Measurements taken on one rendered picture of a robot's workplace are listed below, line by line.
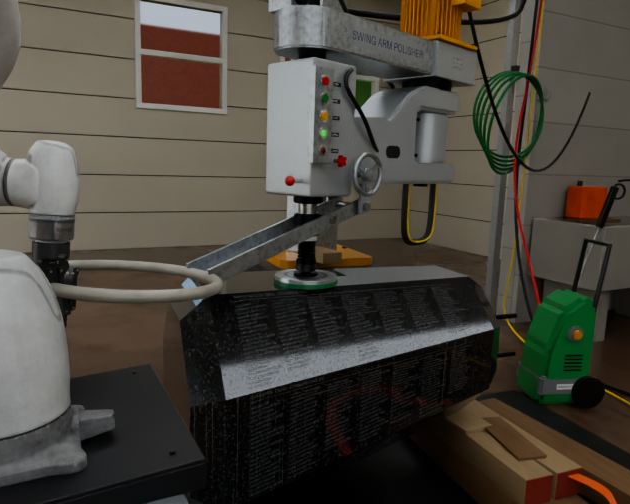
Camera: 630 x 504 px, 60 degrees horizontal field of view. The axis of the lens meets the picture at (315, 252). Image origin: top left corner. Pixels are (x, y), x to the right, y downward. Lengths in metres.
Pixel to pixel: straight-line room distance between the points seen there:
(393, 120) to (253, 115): 6.31
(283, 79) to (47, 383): 1.27
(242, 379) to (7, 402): 0.91
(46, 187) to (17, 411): 0.59
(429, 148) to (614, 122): 3.24
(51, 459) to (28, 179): 0.64
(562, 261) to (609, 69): 1.70
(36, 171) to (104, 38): 6.66
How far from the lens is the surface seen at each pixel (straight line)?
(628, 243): 4.48
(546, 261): 4.54
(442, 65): 2.23
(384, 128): 1.97
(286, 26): 1.78
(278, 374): 1.61
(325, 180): 1.73
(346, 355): 1.72
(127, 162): 7.77
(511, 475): 2.08
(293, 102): 1.75
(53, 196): 1.25
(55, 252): 1.27
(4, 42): 1.07
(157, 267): 1.68
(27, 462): 0.80
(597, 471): 2.44
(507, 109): 4.29
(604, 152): 5.25
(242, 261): 1.60
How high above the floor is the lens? 1.23
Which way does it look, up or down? 9 degrees down
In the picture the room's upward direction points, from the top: 2 degrees clockwise
